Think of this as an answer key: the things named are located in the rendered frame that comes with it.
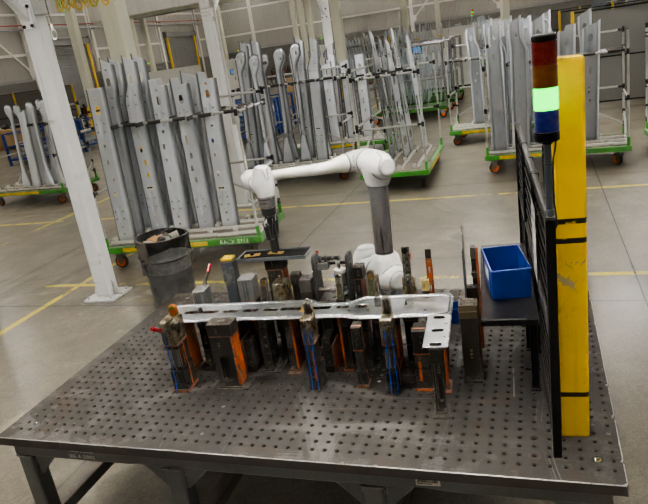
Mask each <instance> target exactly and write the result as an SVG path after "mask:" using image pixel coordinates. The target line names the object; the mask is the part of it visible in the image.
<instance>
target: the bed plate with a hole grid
mask: <svg viewBox="0 0 648 504"><path fill-rule="evenodd" d="M170 304H175V305H176V306H179V305H191V304H195V302H194V298H193V294H192V293H177V294H175V295H174V296H173V297H172V298H170V299H169V300H168V301H167V302H165V303H164V304H163V305H161V306H160V307H159V308H158V309H156V310H155V311H154V312H153V313H151V314H150V315H149V316H148V317H147V318H145V319H144V320H143V321H141V322H140V323H139V324H138V325H136V326H135V327H134V328H132V329H131V330H130V331H129V332H128V333H126V334H125V335H124V336H122V337H121V338H120V339H119V340H117V341H116V342H115V343H114V344H112V345H111V346H110V347H109V348H107V349H106V350H105V351H104V352H102V353H101V354H100V355H99V356H97V357H96V358H95V359H93V360H92V361H91V362H90V363H88V364H87V365H86V366H85V367H83V368H82V369H81V370H80V371H78V372H77V373H76V374H75V375H73V376H72V377H71V378H70V379H68V380H67V381H66V382H65V383H63V384H62V385H61V386H60V387H58V388H57V389H56V390H54V391H53V392H52V393H51V394H49V395H48V396H47V397H46V398H44V399H43V400H42V401H41V402H39V403H38V404H37V405H36V406H34V407H33V408H32V409H31V410H29V411H28V412H27V413H26V414H24V415H23V416H22V417H21V418H19V419H18V420H17V421H16V422H14V423H13V424H12V425H10V426H9V427H8V428H7V429H6V430H4V431H3V432H2V433H0V445H7V446H19V447H31V448H43V449H55V450H67V451H79V452H92V453H104V454H116V455H128V456H140V457H152V458H164V459H176V460H188V461H201V462H213V463H225V464H237V465H249V466H261V467H273V468H285V469H298V470H310V471H322V472H334V473H346V474H358V475H370V476H382V477H395V478H407V479H419V480H431V481H443V482H455V483H467V484H479V485H491V486H504V487H516V488H528V489H540V490H552V491H564V492H576V493H588V494H601V495H613V496H625V497H629V494H628V481H627V476H626V471H625V466H624V464H623V456H622V451H621V447H620V441H619V436H618V431H617V426H616V421H615V420H614V411H613V406H612V402H611V397H610V392H609V387H608V382H607V377H606V372H605V367H604V362H603V357H602V352H601V347H600V342H599V337H598V332H597V327H596V322H595V317H594V312H593V308H592V302H591V297H590V292H589V287H588V351H589V423H590V435H589V436H562V453H563V458H554V457H553V449H552V432H551V426H550V420H549V414H548V408H547V403H546V397H545V391H544V385H543V379H542V373H541V370H539V374H540V382H541V388H542V391H531V383H530V381H532V373H531V370H526V369H525V362H524V358H525V357H531V351H526V347H525V343H526V325H517V326H486V327H483V329H484V343H485V348H482V354H483V360H484V367H482V371H483V383H464V364H463V352H462V340H461V328H460V324H451V332H450V342H449V355H451V360H450V370H448V371H449V379H453V384H452V394H446V395H447V403H450V404H451V410H450V418H449V419H433V414H434V406H435V393H434V392H432V391H431V392H426V393H424V392H417V390H416V388H417V386H416V383H417V382H415V381H416V372H415V368H416V366H408V361H409V360H408V353H407V343H406V335H405V326H404V322H403V318H400V326H401V335H402V343H403V352H404V356H405V361H404V365H403V370H402V371H401V377H402V380H403V381H404V382H406V384H405V386H403V387H404V388H403V389H402V391H401V393H400V394H399V395H398V394H392V395H388V396H387V395H384V394H383V393H384V392H385V391H387V380H386V367H380V366H379V364H380V359H379V352H378V351H376V350H374V353H375V363H374V366H368V367H369V374H370V377H371V379H372V380H371V382H370V385H369V387H373V388H371V389H369V390H368V389H367V388H363V389H362V388H358V386H357V381H358V378H357V366H356V369H355V371H344V368H345V365H344V359H343V352H342V351H341V353H342V360H341V363H340V365H339V368H338V370H337V372H326V370H325V361H324V359H323V365H324V369H323V370H325V377H327V379H328V380H327V381H328V382H326V383H328V384H326V385H328V386H326V387H327V388H326V390H325V391H321V392H319V391H312V390H309V386H310V381H309V375H308V370H307V367H308V362H307V364H306V366H305V367H304V369H303V371H302V373H301V375H288V373H289V371H290V369H291V367H292V366H291V363H290V358H289V355H288V356H287V355H286V356H285V355H284V354H281V353H282V352H283V351H282V350H283V346H282V340H281V338H278V335H279V333H278V330H277V324H276V320H274V326H275V331H276V336H277V343H278V347H279V352H280V356H279V358H288V360H287V362H286V364H285V366H284V367H283V369H282V371H281V372H280V373H260V372H259V371H260V369H261V367H262V366H263V364H264V363H263V364H262V366H261V367H260V369H259V371H258V372H247V371H246V373H247V377H248V378H255V381H254V383H253V385H252V386H251V388H250V389H249V390H214V387H215V385H216V384H217V383H218V381H219V378H218V374H217V370H216V372H203V371H204V369H205V368H206V367H207V366H208V364H207V362H206V361H205V362H204V364H203V365H202V366H201V367H200V369H199V370H198V371H197V372H196V376H197V378H198V379H199V380H200V382H199V384H198V386H196V387H193V389H192V390H191V391H190V392H191V393H190V394H188V393H178V394H176V393H174V394H173V395H171V394H172V392H173V391H174V385H173V381H172V377H171V373H170V371H171V363H170V359H169V355H168V351H167V350H166V348H165V347H163V341H162V336H161V333H159V332H153V331H151V327H156V328H159V322H160V321H161V320H162V319H164V318H165V317H166V316H167V315H168V314H169V310H168V307H169V305H170Z"/></svg>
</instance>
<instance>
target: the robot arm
mask: <svg viewBox="0 0 648 504"><path fill-rule="evenodd" d="M394 171H395V162H394V160H393V159H392V157H391V156H390V155H388V154H387V153H385V152H383V151H380V150H376V149H370V148H362V149H357V150H353V151H349V152H347V153H344V154H341V155H340V156H338V157H336V158H333V159H331V160H329V161H326V162H323V163H318V164H312V165H305V166H298V167H291V168H284V169H277V170H271V169H270V167H269V166H268V165H257V166H255V167H254V169H249V170H246V171H245V172H243V174H242V175H241V182H242V185H243V187H244V188H246V189H247V190H249V191H252V192H255V193H256V195H257V199H258V204H259V208H261V213H262V216H264V217H265V219H264V220H265V223H263V224H262V225H263V227H264V230H265V234H266V238H267V240H270V244H271V250H272V253H277V252H278V251H280V249H279V243H278V238H279V236H278V235H279V224H278V216H275V214H276V213H277V212H276V205H277V203H276V198H275V182H274V181H276V180H281V179H288V178H298V177H309V176H318V175H325V174H333V173H347V172H359V173H362V175H363V177H364V180H365V183H366V185H367V186H368V187H369V196H370V206H371V216H372V226H373V236H374V245H373V244H363V245H360V246H358V247H357V249H356V250H355V252H354V256H353V265H354V263H360V262H364V263H365V271H366V273H367V271H368V270H373V271H374V272H375V273H378V275H379V282H380V290H381V294H382V295H385V291H384V290H387V291H393V290H397V289H400V288H401V287H403V286H402V276H403V266H402V263H401V260H400V257H399V254H398V253H397V252H396V251H395V250H394V248H393V237H392V225H391V214H390V202H389V191H388V184H389V183H390V180H391V176H392V174H393V173H394ZM277 250H278V251H277Z"/></svg>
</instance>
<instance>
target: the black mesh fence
mask: <svg viewBox="0 0 648 504"><path fill-rule="evenodd" d="M514 129H515V149H516V170H517V190H518V211H519V231H520V243H525V247H526V252H527V257H528V262H529V263H530V265H531V267H532V270H531V277H532V283H533V288H534V293H535V298H536V303H537V308H538V313H539V318H540V325H537V326H538V350H539V370H541V373H542V379H543V385H544V391H545V397H546V403H547V408H548V414H549V420H550V426H551V432H552V449H553V457H554V458H563V453H562V420H561V387H560V353H559V320H558V287H557V253H556V220H555V219H548V220H546V219H545V217H544V210H545V209H546V206H545V193H544V191H543V188H542V185H541V182H540V180H539V177H538V173H537V174H534V173H533V172H537V171H536V169H535V166H534V163H533V161H532V158H528V156H531V155H530V152H529V150H528V147H527V142H526V141H525V139H524V136H523V133H522V130H521V128H520V123H514ZM530 194H531V197H532V200H533V204H534V207H535V212H536V213H535V214H539V215H536V240H537V265H538V285H537V281H536V276H535V271H534V266H533V259H534V250H533V245H532V235H533V233H532V231H533V228H532V222H531V199H530ZM539 280H541V281H539ZM524 362H525V369H526V370H531V357H525V358H524Z"/></svg>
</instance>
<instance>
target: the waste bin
mask: <svg viewBox="0 0 648 504"><path fill-rule="evenodd" d="M134 245H135V249H137V250H138V259H139V264H140V268H141V272H142V275H143V276H146V275H147V277H148V281H149V284H150V287H151V291H152V294H153V297H154V301H155V304H156V307H157V309H158V308H159V307H160V306H161V305H163V304H164V303H165V302H167V301H168V300H169V299H170V298H172V297H173V296H174V295H175V294H177V293H192V291H193V290H194V289H195V288H196V286H195V280H194V274H193V268H192V263H194V262H196V261H195V257H194V252H193V249H192V247H191V245H190V240H189V231H188V230H187V229H183V228H175V227H168V228H159V229H154V230H151V231H148V232H145V233H142V234H140V235H139V236H137V237H136V238H135V239H134Z"/></svg>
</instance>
